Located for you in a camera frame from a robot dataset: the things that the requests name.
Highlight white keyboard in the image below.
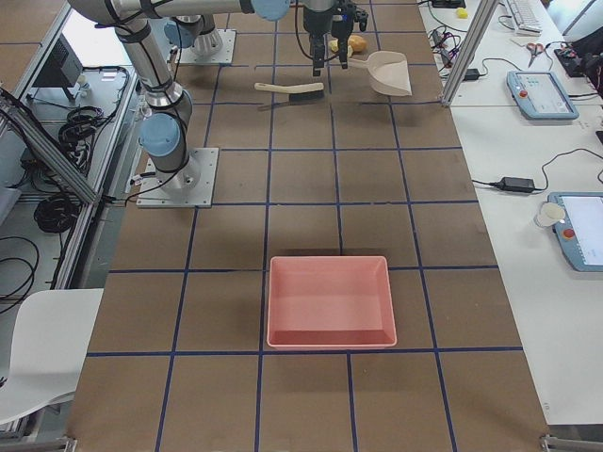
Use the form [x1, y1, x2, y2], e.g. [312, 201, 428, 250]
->
[502, 0, 542, 36]

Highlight pink plastic bin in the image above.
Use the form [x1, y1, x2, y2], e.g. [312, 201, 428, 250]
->
[267, 256, 398, 350]

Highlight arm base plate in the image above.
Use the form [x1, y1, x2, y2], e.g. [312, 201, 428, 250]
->
[136, 148, 220, 208]
[180, 28, 236, 66]

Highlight white chair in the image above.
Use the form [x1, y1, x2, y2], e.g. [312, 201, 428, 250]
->
[1, 288, 104, 425]

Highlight brown potato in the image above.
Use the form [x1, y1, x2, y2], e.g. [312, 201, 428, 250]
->
[348, 35, 367, 54]

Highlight blue teach pendant near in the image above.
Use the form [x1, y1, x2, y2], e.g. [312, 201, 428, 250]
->
[547, 192, 602, 272]

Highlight blue teach pendant far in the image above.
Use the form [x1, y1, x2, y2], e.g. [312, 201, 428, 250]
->
[506, 71, 579, 121]

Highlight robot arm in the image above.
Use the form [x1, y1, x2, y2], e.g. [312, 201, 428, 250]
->
[70, 1, 368, 189]

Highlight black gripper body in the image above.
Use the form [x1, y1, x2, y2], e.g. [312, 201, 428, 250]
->
[302, 1, 367, 55]

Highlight white paper cup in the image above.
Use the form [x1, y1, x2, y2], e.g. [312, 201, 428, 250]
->
[534, 202, 565, 228]

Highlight beige plastic dustpan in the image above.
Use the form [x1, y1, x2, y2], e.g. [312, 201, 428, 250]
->
[348, 51, 412, 97]

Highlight black power adapter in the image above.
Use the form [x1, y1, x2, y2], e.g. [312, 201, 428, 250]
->
[499, 176, 536, 193]

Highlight aluminium frame post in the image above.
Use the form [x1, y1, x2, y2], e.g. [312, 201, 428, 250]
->
[440, 0, 498, 106]

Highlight black box device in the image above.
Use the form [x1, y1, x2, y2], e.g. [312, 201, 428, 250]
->
[33, 34, 83, 102]

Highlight beige hand brush black bristles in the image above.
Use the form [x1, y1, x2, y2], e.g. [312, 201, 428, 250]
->
[253, 82, 324, 103]

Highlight blue teach pendant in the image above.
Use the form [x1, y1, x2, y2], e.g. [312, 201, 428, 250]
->
[506, 71, 579, 121]
[547, 192, 602, 272]

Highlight red handled scissors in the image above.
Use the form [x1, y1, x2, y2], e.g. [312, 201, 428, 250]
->
[526, 42, 545, 68]

